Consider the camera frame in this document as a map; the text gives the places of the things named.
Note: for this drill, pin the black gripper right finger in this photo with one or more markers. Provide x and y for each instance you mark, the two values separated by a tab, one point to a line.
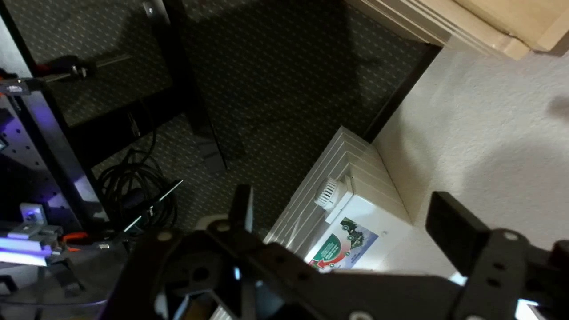
485	260

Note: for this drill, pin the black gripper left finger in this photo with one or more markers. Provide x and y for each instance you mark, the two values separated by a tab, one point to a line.
260	272

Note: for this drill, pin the light wooden nightstand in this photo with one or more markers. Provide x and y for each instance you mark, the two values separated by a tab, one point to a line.
503	18

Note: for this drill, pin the aluminium mounting rail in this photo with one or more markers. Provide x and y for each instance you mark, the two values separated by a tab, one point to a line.
27	237

